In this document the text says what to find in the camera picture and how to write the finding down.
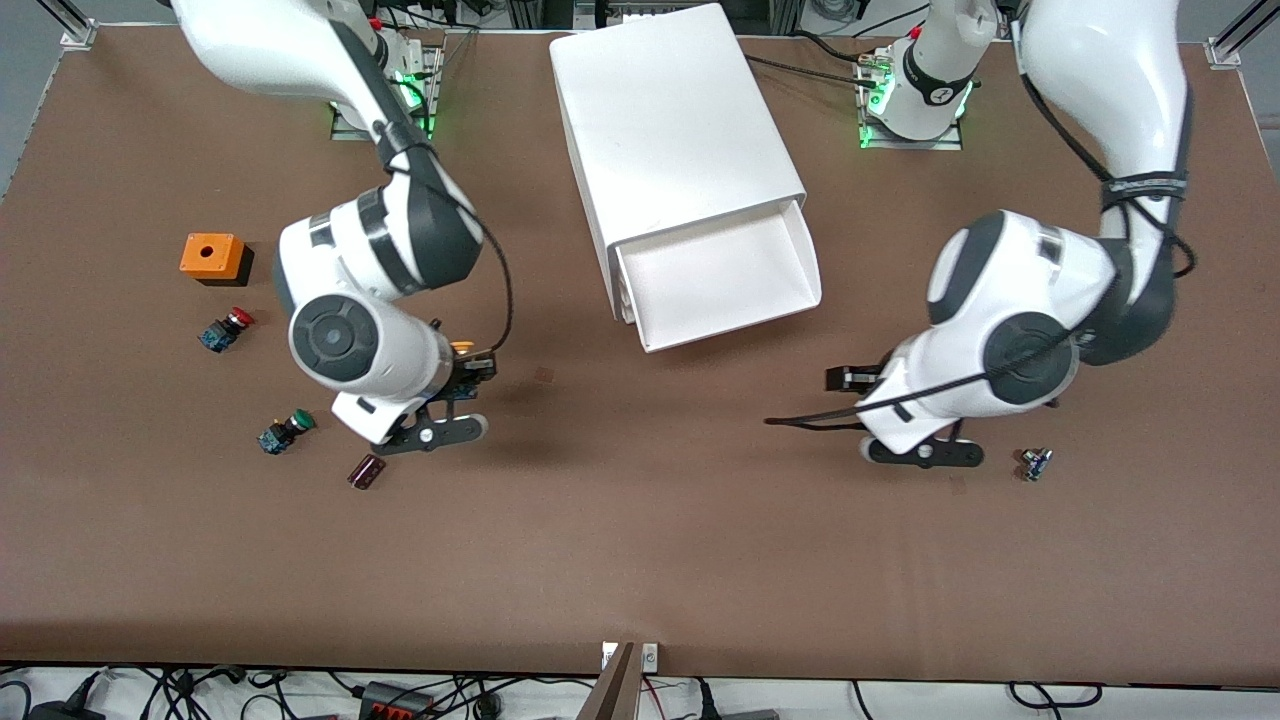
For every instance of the black power strip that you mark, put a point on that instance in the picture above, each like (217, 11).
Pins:
(395, 703)

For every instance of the dark purple capacitor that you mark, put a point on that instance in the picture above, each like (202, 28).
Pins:
(366, 472)

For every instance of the white drawer cabinet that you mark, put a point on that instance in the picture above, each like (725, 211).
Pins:
(670, 120)

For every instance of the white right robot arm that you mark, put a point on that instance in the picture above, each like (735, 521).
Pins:
(350, 340)

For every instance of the black power adapter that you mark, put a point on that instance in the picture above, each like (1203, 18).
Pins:
(65, 712)

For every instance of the small white bracket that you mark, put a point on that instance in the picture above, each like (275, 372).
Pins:
(650, 657)

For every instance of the green push button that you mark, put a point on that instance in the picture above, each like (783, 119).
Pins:
(275, 438)

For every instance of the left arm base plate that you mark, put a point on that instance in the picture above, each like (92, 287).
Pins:
(950, 143)

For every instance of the red push button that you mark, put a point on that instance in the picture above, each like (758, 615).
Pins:
(222, 333)

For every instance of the yellow push button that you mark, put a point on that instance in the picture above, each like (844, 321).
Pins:
(462, 348)

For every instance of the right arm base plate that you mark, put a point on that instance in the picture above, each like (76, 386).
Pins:
(345, 132)

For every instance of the chrome valve fitting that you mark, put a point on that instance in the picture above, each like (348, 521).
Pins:
(1036, 464)

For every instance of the orange box with hole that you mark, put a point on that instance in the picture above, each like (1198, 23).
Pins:
(225, 258)

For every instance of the brown post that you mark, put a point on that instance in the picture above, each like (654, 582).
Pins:
(612, 695)

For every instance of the white plastic drawer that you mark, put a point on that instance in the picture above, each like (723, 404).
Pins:
(720, 280)

